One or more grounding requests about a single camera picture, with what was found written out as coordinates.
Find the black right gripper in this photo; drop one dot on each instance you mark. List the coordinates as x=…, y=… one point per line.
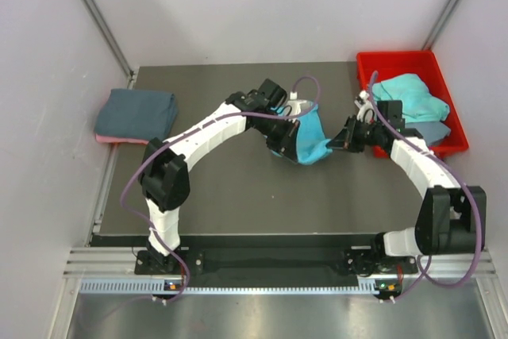
x=346, y=138

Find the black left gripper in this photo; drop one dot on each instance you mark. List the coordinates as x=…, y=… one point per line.
x=285, y=144

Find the bright blue t shirt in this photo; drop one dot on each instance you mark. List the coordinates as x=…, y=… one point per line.
x=311, y=140

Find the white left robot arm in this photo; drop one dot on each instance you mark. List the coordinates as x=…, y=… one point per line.
x=165, y=179

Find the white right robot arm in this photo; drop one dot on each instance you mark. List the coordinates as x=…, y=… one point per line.
x=452, y=216

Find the turquoise t shirt in bin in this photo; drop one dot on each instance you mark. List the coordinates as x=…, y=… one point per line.
x=418, y=105

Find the grey-blue t shirt in bin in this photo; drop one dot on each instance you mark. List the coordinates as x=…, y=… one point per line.
x=433, y=132

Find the red plastic bin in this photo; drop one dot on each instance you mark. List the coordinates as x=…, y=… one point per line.
x=425, y=65

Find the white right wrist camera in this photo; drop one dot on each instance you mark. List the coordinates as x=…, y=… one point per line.
x=365, y=112

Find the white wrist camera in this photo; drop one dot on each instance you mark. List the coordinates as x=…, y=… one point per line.
x=365, y=112
x=296, y=107

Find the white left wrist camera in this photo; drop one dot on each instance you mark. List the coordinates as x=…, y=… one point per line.
x=296, y=107

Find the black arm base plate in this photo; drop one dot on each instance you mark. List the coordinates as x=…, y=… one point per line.
x=287, y=267

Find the grey slotted cable duct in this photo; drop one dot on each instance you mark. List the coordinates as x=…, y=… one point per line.
x=171, y=287

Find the aluminium frame rail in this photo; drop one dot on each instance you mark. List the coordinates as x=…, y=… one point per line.
x=120, y=262

